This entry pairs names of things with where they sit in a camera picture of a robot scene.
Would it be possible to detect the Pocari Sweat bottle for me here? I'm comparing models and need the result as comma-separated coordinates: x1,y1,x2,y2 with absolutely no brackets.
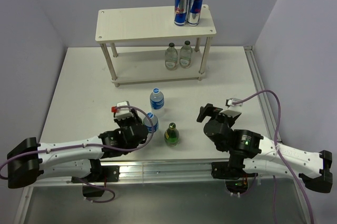
143,112,158,134
150,88,165,117

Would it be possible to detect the Chang soda water bottle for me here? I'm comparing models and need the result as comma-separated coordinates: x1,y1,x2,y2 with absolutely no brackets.
165,43,178,70
179,40,193,68

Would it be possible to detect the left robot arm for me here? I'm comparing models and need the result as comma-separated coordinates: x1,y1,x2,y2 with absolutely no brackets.
7,109,148,189

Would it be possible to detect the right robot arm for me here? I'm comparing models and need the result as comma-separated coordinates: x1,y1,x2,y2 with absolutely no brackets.
196,104,333,194

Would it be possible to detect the white two-tier shelf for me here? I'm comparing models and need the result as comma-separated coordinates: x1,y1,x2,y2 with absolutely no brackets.
95,4,216,87

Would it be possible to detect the blue silver can right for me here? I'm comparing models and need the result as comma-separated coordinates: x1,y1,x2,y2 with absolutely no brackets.
187,0,203,26

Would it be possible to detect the blue silver can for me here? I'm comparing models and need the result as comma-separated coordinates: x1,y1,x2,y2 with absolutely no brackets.
174,0,189,26
187,0,203,26

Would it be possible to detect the blue silver can left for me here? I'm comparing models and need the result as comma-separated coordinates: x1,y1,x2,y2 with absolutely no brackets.
174,0,189,26

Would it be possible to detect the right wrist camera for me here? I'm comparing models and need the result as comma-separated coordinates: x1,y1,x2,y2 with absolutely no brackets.
221,98,243,118

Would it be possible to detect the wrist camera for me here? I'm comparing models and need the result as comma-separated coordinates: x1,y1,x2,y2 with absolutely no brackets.
221,98,243,118
111,101,133,120

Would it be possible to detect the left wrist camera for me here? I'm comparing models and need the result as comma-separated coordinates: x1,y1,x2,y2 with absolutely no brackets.
111,101,133,120

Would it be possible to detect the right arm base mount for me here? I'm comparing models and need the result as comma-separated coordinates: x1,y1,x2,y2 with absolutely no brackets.
211,161,257,198

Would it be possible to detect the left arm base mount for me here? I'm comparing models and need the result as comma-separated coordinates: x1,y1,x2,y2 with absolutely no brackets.
71,166,120,203

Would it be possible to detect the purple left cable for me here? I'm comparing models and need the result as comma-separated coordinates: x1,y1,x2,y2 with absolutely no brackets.
0,105,156,203

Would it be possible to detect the purple cable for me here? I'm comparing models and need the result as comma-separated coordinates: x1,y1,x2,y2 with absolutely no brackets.
0,105,156,203
233,89,315,224

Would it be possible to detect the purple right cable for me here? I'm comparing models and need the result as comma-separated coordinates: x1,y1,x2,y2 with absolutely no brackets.
233,89,315,224

